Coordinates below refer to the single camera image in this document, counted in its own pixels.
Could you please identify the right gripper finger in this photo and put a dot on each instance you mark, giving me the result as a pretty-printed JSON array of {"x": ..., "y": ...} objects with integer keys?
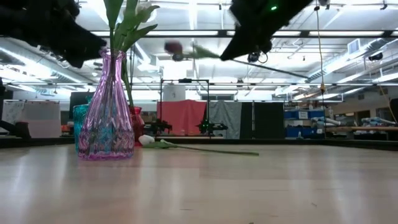
[{"x": 248, "y": 43}]

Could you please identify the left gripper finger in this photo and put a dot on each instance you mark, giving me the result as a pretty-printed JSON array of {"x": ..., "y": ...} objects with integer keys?
[{"x": 81, "y": 46}]

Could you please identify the pink tulip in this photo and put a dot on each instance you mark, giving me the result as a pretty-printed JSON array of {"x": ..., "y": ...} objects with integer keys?
[{"x": 136, "y": 34}]

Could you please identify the pink glass vase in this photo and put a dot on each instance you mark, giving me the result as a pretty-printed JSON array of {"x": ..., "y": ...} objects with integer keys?
[{"x": 105, "y": 130}]

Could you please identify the white tulip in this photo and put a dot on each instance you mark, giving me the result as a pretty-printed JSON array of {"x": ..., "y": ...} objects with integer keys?
[{"x": 146, "y": 139}]

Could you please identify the black background robot arm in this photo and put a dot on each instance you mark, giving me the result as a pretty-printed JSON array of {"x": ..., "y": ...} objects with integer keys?
[
  {"x": 160, "y": 126},
  {"x": 206, "y": 127}
]

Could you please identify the teal glass vase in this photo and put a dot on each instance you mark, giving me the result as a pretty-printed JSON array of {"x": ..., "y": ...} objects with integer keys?
[{"x": 79, "y": 124}]

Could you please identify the red glass vase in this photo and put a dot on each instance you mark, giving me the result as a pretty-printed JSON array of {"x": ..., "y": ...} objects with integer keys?
[{"x": 137, "y": 124}]

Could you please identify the black monitor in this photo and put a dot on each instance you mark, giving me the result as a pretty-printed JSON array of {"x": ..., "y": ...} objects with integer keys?
[{"x": 77, "y": 102}]

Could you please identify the black overhead beam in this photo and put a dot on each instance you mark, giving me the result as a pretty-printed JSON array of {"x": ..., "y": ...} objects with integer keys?
[{"x": 326, "y": 32}]

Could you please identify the black panel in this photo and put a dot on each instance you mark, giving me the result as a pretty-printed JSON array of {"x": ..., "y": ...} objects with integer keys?
[{"x": 264, "y": 119}]

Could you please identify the grey cloth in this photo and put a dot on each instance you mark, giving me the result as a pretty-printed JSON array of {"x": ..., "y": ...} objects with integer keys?
[{"x": 227, "y": 118}]

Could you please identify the white board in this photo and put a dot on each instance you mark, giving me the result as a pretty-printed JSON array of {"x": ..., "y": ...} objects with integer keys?
[{"x": 40, "y": 118}]

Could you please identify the blue storage bin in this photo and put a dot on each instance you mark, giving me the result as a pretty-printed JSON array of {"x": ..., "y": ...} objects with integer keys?
[
  {"x": 298, "y": 132},
  {"x": 292, "y": 115}
]

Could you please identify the white column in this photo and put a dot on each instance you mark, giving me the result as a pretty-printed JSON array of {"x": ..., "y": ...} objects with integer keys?
[{"x": 174, "y": 93}]

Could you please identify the red cloth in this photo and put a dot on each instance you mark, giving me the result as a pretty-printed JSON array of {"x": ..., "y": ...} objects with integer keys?
[{"x": 183, "y": 115}]

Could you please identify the wooden background table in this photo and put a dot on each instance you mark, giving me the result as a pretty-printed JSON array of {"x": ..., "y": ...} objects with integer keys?
[{"x": 360, "y": 128}]

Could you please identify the black aluminium table frame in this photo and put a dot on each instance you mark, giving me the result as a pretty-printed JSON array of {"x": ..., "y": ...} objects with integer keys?
[{"x": 280, "y": 142}]

